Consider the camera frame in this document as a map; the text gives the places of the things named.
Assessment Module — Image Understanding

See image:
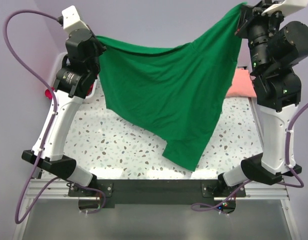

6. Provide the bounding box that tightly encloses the green t shirt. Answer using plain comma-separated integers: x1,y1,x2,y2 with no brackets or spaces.
98,4,242,171

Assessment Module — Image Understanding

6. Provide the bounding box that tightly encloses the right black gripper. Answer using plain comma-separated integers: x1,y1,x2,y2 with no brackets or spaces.
236,0,291,74

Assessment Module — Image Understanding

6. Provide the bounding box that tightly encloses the crumpled magenta t shirt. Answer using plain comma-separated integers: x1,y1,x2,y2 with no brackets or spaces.
45,87,55,100

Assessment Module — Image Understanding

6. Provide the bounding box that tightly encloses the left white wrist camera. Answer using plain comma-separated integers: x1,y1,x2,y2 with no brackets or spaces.
62,5,89,34

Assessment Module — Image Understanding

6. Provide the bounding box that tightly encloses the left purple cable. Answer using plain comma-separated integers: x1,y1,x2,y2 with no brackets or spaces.
3,9,106,224

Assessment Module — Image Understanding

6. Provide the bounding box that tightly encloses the aluminium frame rail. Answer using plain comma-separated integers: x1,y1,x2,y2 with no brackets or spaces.
25,179,289,200

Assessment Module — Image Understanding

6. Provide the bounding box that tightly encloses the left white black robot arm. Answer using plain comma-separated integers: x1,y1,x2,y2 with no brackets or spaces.
22,28,106,196

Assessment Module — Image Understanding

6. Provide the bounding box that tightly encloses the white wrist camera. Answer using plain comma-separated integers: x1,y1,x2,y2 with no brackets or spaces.
261,0,308,17
62,5,89,34

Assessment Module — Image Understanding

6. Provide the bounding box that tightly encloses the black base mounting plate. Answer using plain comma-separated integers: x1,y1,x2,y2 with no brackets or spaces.
67,179,235,209

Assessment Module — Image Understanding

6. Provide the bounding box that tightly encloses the white plastic laundry basket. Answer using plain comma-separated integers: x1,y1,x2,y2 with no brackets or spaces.
50,51,97,101

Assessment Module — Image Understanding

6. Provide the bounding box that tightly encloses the folded salmon pink t shirt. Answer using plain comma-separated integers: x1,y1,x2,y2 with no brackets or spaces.
226,68,256,98

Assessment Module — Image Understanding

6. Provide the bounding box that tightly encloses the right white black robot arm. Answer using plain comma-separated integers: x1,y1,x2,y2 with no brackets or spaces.
216,0,308,197

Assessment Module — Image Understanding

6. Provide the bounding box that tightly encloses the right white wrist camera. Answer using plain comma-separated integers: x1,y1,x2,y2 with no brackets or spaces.
261,0,308,17

